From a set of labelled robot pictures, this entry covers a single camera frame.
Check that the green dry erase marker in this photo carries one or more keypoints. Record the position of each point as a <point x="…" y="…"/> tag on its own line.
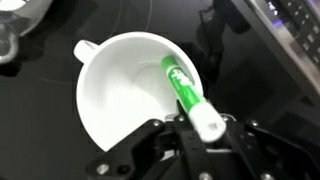
<point x="186" y="93"/>

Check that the clear glass object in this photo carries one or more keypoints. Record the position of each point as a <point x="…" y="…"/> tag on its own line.
<point x="15" y="26"/>

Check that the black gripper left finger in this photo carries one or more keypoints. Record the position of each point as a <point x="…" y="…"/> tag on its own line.
<point x="156" y="150"/>

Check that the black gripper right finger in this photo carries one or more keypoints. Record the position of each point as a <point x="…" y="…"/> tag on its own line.
<point x="266" y="153"/>

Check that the white cup with green band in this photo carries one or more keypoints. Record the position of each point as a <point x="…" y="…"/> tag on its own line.
<point x="120" y="96"/>

